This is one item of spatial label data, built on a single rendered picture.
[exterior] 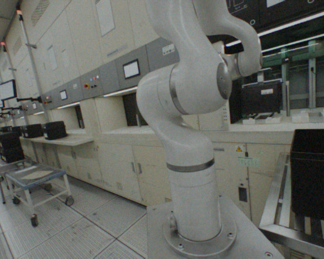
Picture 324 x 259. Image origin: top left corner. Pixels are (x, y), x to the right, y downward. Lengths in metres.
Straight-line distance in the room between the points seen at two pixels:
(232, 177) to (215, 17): 0.93
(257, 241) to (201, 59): 0.42
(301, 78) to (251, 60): 1.34
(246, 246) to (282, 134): 0.70
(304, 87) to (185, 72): 1.66
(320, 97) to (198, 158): 1.66
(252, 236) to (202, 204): 0.15
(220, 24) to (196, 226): 0.55
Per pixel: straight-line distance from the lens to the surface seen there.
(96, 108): 2.16
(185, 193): 0.41
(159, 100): 0.37
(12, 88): 3.39
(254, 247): 0.49
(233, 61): 0.63
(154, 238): 0.52
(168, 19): 0.38
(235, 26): 0.60
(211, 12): 0.61
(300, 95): 1.92
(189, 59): 0.33
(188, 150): 0.36
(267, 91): 1.24
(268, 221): 0.56
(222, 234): 0.50
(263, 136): 1.08
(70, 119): 3.63
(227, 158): 1.17
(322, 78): 1.94
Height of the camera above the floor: 1.10
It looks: 9 degrees down
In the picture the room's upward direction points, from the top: 9 degrees counter-clockwise
